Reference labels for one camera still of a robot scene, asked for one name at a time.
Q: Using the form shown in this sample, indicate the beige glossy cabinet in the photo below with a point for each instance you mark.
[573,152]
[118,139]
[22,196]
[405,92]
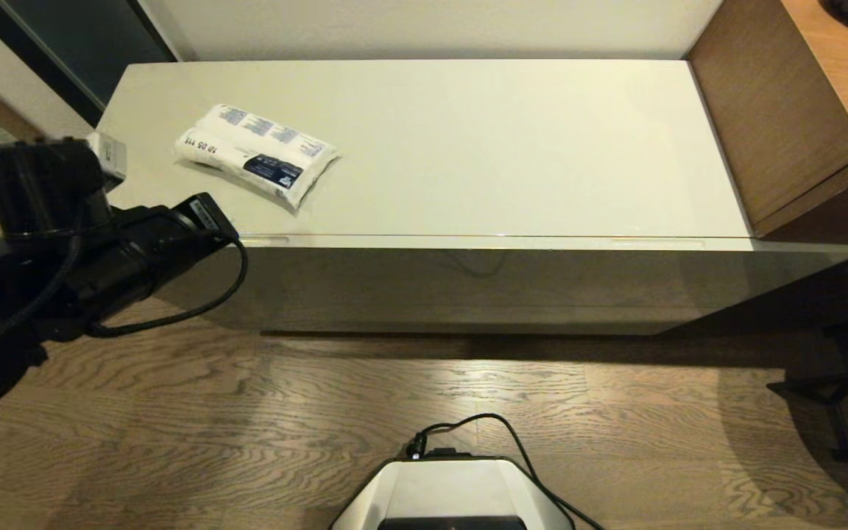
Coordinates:
[468,147]

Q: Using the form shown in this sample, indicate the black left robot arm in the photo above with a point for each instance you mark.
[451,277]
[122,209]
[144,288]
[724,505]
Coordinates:
[34,191]

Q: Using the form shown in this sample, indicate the brown wooden side cabinet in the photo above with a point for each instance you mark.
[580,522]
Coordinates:
[799,110]

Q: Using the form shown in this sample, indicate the white tissue pack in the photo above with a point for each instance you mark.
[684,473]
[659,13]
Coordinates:
[255,151]

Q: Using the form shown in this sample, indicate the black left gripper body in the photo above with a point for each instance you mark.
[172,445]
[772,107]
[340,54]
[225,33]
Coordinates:
[192,224]

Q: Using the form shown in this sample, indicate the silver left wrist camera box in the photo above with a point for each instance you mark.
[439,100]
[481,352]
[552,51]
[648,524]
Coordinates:
[110,158]

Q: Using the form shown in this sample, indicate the dark door panel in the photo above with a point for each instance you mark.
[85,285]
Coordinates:
[78,44]

